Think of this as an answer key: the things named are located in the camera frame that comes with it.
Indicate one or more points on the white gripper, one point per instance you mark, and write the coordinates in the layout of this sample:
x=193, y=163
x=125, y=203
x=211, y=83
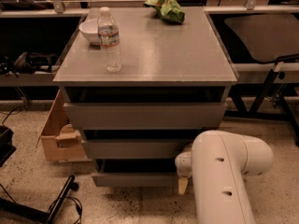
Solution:
x=182, y=164

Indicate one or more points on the grey bottom drawer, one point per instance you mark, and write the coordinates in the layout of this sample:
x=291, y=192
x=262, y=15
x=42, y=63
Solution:
x=135, y=173

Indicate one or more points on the grey drawer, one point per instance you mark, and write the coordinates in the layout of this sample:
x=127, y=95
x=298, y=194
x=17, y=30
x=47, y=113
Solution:
x=138, y=149
x=135, y=173
x=145, y=116

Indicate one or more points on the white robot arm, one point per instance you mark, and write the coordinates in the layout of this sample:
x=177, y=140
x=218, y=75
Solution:
x=216, y=163

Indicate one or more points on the grey middle drawer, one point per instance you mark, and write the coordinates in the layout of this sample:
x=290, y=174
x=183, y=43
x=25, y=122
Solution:
x=138, y=149

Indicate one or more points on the grey drawer cabinet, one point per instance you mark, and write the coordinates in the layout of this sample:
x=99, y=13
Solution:
x=161, y=63

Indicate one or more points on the grey top drawer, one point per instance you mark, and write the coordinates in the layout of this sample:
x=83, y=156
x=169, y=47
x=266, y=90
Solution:
x=145, y=116

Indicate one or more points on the cardboard box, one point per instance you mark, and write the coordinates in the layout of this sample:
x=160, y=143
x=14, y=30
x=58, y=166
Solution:
x=60, y=141

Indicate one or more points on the clear plastic water bottle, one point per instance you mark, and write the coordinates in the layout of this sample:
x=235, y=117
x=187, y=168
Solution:
x=109, y=40

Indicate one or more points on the green chip bag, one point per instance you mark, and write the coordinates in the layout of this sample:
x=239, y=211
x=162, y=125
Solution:
x=167, y=10

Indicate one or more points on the black case on floor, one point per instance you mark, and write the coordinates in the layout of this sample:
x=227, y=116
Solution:
x=6, y=147

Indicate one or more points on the white bowl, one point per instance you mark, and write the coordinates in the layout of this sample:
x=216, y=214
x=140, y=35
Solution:
x=89, y=30

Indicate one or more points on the black headphones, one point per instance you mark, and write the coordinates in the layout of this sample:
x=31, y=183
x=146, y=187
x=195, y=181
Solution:
x=28, y=63

